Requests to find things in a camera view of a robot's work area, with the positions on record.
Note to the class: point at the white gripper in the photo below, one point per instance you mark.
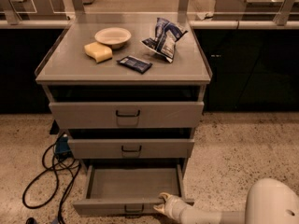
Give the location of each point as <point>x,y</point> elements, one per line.
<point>175,205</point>

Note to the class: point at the grey bottom drawer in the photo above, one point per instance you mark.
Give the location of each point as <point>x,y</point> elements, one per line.
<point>117,191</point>

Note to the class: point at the grey middle drawer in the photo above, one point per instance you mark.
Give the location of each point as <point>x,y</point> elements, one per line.
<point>131,148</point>

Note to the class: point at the grey drawer cabinet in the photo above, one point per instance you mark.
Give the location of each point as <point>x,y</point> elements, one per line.
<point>70,75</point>

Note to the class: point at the blue power box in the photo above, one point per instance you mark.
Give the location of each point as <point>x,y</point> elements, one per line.
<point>62,148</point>

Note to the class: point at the blue flat snack packet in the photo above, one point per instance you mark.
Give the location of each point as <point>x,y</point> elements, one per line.
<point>135,64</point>

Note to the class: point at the yellow sponge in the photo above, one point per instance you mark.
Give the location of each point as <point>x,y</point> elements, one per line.
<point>98,51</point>

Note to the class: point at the crumpled blue chip bag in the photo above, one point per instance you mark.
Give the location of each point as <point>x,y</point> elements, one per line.
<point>167,34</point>

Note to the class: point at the white bowl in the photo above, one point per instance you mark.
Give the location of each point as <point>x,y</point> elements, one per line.
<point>114,37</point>

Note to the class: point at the grey railing bar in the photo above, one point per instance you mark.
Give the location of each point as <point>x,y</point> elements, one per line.
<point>206,24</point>

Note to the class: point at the background grey counter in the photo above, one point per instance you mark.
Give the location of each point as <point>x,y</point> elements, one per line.
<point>246,10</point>

